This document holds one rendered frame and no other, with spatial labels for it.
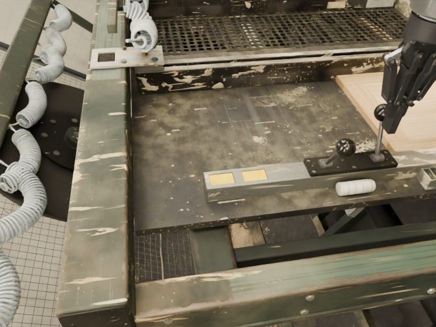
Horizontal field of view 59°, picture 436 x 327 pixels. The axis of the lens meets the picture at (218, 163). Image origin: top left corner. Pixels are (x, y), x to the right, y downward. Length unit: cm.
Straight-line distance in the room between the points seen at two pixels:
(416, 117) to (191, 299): 78
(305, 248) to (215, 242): 19
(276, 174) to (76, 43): 620
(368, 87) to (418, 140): 25
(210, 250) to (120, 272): 23
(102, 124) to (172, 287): 39
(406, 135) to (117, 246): 75
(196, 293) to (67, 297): 19
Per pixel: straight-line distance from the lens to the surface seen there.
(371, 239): 88
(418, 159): 96
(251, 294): 63
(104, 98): 94
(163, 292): 63
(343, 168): 85
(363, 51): 129
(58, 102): 183
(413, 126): 111
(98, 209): 69
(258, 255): 80
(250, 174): 81
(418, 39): 73
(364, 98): 116
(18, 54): 193
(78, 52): 694
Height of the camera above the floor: 208
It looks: 28 degrees down
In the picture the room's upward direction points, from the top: 72 degrees counter-clockwise
